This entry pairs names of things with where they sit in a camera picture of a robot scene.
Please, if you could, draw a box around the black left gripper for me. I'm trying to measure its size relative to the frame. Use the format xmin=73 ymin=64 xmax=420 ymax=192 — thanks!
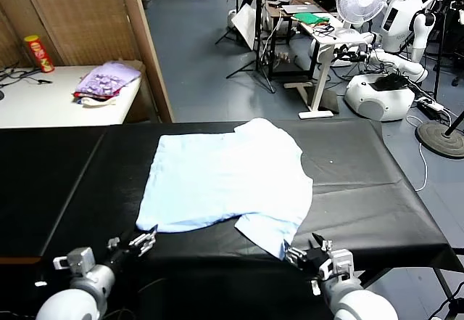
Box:
xmin=104 ymin=225 xmax=159 ymax=274

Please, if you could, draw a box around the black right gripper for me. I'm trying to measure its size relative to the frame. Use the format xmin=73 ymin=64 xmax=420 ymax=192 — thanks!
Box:
xmin=284 ymin=232 xmax=334 ymax=280

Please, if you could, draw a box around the light blue t-shirt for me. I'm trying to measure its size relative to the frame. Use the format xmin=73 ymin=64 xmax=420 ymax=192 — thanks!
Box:
xmin=135 ymin=117 xmax=314 ymax=262

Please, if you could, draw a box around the purple folded clothes stack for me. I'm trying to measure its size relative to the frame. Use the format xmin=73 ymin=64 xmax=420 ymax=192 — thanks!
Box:
xmin=73 ymin=61 xmax=142 ymax=109

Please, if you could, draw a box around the black table cover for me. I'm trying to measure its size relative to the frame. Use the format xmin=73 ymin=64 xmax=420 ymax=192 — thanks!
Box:
xmin=0 ymin=119 xmax=464 ymax=274

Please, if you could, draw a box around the black table leg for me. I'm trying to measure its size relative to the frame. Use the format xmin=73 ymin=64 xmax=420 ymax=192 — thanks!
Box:
xmin=431 ymin=267 xmax=457 ymax=306

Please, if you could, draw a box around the white side table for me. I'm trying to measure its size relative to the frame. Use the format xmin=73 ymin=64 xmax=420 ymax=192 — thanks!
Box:
xmin=0 ymin=65 xmax=146 ymax=129

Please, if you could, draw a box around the round black stand base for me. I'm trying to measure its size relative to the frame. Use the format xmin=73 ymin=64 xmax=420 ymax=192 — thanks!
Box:
xmin=415 ymin=109 xmax=464 ymax=160

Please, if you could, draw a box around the white standing desk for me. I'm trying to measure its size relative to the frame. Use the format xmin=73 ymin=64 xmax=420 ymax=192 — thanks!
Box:
xmin=284 ymin=13 xmax=363 ymax=120

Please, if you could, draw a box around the white power strip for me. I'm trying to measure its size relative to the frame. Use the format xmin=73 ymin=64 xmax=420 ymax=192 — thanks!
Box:
xmin=416 ymin=97 xmax=445 ymax=112

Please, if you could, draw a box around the red chips can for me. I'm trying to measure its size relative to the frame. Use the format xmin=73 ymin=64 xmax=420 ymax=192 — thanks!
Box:
xmin=23 ymin=35 xmax=55 ymax=73

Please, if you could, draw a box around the black tripod stand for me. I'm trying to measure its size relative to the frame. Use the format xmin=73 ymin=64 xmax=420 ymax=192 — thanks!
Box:
xmin=226 ymin=0 xmax=276 ymax=94

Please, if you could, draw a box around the wooden folding screen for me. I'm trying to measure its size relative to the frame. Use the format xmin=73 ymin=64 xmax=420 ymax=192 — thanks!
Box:
xmin=0 ymin=0 xmax=175 ymax=123

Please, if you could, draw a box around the green cloth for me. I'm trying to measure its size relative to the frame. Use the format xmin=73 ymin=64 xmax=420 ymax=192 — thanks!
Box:
xmin=292 ymin=12 xmax=329 ymax=25

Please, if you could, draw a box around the white reflector board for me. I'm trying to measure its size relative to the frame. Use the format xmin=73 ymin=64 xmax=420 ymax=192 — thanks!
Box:
xmin=231 ymin=3 xmax=257 ymax=50

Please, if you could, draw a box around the silver laptop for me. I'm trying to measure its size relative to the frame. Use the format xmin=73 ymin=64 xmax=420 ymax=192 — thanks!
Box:
xmin=281 ymin=3 xmax=320 ymax=15

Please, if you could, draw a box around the white humanoid robot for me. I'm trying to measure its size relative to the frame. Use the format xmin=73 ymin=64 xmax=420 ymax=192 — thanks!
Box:
xmin=336 ymin=0 xmax=436 ymax=122

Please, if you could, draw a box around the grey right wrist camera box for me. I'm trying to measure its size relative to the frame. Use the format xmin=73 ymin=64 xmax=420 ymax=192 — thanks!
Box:
xmin=318 ymin=249 xmax=355 ymax=281

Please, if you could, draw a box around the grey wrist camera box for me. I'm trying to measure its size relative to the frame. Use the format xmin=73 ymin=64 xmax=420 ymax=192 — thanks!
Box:
xmin=318 ymin=249 xmax=355 ymax=281
xmin=53 ymin=247 xmax=96 ymax=274

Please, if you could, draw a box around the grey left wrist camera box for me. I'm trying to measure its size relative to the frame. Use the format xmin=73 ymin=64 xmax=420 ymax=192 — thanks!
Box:
xmin=53 ymin=247 xmax=96 ymax=274

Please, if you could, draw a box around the white floor cable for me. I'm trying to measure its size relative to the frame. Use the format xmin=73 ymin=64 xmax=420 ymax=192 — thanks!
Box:
xmin=405 ymin=115 xmax=431 ymax=192

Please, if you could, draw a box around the black cables bundle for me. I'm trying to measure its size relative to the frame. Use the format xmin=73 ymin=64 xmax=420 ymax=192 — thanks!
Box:
xmin=0 ymin=64 xmax=54 ymax=89

